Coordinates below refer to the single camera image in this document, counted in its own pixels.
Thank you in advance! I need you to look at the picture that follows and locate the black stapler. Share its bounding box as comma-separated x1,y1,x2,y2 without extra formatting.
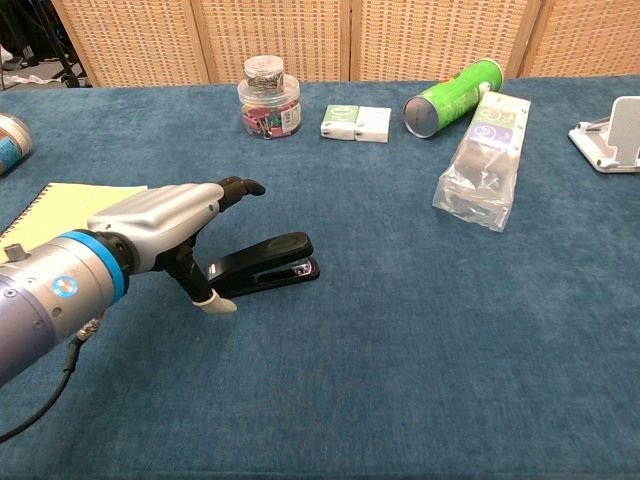
204,231,321,300

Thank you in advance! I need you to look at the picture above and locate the small clear jar of paperclips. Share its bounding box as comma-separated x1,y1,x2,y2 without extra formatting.
243,55,285,95

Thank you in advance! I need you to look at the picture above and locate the wicker folding screen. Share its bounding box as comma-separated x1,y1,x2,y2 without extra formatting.
51,0,640,88

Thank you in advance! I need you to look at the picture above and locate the blue label can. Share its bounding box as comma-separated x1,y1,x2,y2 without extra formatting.
0,113,34,177

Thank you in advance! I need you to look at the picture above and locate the green white tissue pack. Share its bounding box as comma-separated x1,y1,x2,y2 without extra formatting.
319,104,361,142

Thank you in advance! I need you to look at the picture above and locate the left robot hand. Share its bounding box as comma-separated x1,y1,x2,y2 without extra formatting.
86,176,267,318

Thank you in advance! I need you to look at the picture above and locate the black tripod stand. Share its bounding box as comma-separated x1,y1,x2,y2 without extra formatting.
0,0,94,90

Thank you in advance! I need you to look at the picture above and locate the green cylindrical can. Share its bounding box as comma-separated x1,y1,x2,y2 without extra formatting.
403,58,504,139

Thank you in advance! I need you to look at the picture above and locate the clear jar of binder clips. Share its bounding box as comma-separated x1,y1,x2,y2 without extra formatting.
237,75,303,142

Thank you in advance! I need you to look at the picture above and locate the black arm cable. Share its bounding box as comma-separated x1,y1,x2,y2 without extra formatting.
0,319,104,444

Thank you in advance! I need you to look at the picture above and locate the teal tablecloth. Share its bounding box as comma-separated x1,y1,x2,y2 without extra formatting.
0,74,640,480

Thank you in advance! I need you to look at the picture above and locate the yellow spiral notebook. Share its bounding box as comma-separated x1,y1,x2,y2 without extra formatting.
0,182,149,242

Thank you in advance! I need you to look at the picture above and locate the clear plastic bag pack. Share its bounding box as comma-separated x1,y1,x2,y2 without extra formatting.
432,91,532,233

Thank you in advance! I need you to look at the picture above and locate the white phone stand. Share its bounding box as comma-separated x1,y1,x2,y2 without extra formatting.
568,96,640,174

